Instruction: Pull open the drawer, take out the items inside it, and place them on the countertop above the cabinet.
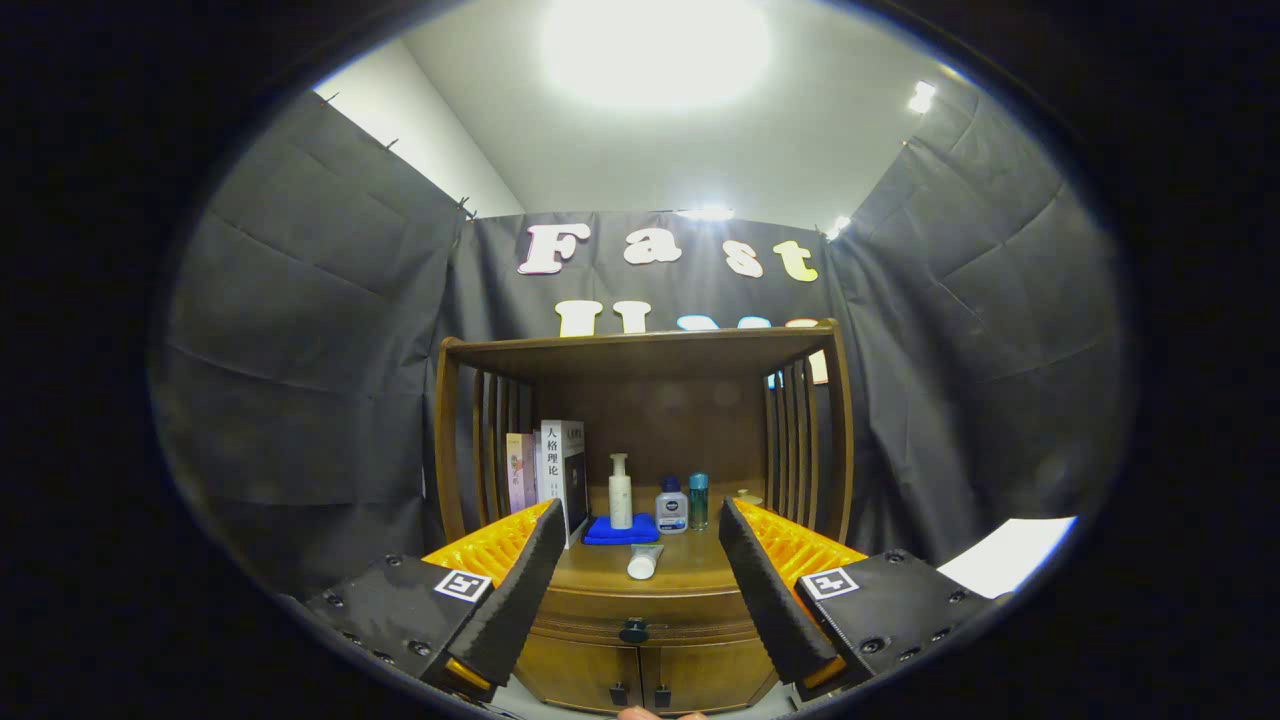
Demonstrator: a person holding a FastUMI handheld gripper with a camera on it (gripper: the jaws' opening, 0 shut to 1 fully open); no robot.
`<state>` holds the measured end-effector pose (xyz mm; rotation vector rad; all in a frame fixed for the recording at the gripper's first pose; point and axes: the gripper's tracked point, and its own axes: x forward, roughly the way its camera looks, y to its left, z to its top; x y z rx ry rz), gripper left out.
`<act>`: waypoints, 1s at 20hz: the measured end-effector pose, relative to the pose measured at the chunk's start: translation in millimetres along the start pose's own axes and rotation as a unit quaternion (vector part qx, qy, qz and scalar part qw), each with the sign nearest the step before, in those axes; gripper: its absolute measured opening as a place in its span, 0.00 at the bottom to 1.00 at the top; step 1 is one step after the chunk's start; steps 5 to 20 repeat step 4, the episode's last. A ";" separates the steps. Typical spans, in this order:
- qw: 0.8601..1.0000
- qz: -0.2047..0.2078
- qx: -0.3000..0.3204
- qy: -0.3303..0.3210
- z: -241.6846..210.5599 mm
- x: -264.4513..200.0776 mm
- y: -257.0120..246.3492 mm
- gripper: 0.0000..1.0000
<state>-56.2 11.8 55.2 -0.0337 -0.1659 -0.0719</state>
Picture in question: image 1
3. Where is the white pump bottle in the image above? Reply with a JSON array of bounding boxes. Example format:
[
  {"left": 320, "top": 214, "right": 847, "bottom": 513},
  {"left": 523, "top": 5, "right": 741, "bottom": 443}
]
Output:
[{"left": 608, "top": 453, "right": 634, "bottom": 531}]

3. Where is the brown wooden countertop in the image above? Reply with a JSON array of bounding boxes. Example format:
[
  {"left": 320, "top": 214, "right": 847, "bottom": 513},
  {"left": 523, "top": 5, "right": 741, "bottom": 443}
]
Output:
[{"left": 548, "top": 485, "right": 771, "bottom": 596}]

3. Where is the white thick book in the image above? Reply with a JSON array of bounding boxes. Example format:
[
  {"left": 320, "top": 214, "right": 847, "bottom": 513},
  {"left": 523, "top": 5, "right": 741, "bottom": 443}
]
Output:
[{"left": 538, "top": 419, "right": 591, "bottom": 550}]

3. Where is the brown wooden cabinet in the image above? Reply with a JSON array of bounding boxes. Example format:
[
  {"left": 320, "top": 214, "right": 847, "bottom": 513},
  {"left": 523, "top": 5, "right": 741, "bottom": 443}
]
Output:
[{"left": 434, "top": 318, "right": 856, "bottom": 716}]

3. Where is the large round ceiling light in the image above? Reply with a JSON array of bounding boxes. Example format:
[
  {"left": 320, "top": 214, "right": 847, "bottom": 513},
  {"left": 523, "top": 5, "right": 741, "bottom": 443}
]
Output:
[{"left": 540, "top": 0, "right": 776, "bottom": 111}]

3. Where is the purple book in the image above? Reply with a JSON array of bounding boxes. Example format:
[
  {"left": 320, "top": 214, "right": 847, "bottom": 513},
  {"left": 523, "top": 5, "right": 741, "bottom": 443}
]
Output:
[{"left": 505, "top": 432, "right": 541, "bottom": 516}]

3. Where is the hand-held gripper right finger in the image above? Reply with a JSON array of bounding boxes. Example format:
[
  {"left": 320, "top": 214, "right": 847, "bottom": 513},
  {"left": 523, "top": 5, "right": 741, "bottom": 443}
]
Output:
[{"left": 718, "top": 495, "right": 1011, "bottom": 701}]

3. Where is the blue folded towel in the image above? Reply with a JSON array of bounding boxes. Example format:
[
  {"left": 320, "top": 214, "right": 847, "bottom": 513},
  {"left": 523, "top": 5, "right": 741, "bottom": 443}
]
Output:
[{"left": 583, "top": 514, "right": 661, "bottom": 547}]

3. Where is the black backdrop cloth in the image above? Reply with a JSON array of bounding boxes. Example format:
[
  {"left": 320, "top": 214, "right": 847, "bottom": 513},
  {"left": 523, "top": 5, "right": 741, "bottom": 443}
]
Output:
[{"left": 150, "top": 85, "right": 1131, "bottom": 601}]

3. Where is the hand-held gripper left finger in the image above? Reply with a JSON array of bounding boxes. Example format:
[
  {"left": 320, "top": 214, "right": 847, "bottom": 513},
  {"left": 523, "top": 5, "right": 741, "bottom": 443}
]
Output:
[{"left": 300, "top": 498, "right": 568, "bottom": 701}]

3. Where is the white blue-capped lotion bottle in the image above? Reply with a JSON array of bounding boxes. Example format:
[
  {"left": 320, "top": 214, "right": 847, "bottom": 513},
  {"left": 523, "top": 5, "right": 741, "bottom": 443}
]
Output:
[{"left": 655, "top": 476, "right": 690, "bottom": 535}]

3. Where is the white flat board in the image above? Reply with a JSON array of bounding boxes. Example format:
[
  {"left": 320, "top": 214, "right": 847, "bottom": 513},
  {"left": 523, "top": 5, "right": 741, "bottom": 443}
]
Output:
[{"left": 937, "top": 516, "right": 1081, "bottom": 599}]

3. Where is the wooden cabinet door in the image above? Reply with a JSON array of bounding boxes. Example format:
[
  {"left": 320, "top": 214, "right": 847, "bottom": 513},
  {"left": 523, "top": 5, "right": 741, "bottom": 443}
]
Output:
[
  {"left": 515, "top": 632, "right": 646, "bottom": 713},
  {"left": 640, "top": 640, "right": 779, "bottom": 715}
]

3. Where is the brown wooden drawer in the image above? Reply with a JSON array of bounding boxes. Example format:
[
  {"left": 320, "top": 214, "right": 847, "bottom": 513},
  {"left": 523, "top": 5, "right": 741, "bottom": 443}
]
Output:
[{"left": 530, "top": 585, "right": 776, "bottom": 646}]

